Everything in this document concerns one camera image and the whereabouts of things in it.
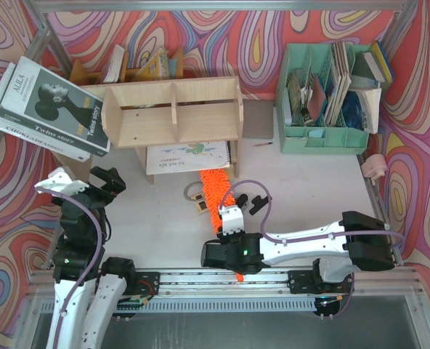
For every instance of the small stapler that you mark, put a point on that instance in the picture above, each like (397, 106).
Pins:
(242, 201)

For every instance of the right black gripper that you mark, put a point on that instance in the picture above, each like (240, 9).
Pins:
(245, 209)

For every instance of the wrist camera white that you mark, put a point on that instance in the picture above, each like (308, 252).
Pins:
(232, 220)
(62, 180)

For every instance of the orange microfiber duster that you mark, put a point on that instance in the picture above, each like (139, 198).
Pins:
(218, 193)

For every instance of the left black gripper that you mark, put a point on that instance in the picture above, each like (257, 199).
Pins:
(104, 178)

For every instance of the mint green desk organizer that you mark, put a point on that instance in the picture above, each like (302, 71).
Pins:
(318, 138)

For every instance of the yellow book in rack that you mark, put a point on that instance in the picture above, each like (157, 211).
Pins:
(155, 69)

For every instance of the red brown booklet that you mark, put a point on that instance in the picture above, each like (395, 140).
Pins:
(317, 99)

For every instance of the grey notebook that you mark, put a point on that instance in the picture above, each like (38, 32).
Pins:
(258, 119)

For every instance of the blue yellow book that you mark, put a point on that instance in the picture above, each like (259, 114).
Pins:
(381, 58)

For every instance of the white book under magazine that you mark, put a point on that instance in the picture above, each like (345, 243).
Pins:
(12, 128)

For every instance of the pink pig figurine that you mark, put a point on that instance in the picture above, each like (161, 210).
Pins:
(374, 167)

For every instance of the small pencil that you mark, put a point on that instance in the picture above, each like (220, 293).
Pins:
(262, 144)

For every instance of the small beige box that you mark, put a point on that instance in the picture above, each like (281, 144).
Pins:
(200, 203)

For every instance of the grey book on organizer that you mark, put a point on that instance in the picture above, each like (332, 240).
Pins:
(366, 66)

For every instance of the white book in rack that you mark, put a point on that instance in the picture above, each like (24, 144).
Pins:
(111, 71)

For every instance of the spiral sketchbook with frog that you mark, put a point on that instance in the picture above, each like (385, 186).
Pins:
(190, 157)

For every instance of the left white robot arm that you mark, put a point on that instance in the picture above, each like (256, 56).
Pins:
(86, 287)

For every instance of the large Twins story magazine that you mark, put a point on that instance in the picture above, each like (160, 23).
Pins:
(41, 100)

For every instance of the blue patterned book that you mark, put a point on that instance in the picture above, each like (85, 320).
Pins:
(352, 110)

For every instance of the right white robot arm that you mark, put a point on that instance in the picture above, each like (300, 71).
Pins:
(356, 242)

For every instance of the white open book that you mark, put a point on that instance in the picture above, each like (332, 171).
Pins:
(369, 103)

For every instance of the black clip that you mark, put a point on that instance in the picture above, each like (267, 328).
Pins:
(258, 203)

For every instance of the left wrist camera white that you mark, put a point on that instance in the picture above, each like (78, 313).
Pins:
(62, 180)

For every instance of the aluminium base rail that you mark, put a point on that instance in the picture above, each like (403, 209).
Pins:
(205, 291)

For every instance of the light wooden bookshelf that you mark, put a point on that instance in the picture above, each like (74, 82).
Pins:
(142, 114)

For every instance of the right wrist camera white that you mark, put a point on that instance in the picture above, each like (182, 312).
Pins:
(232, 220)

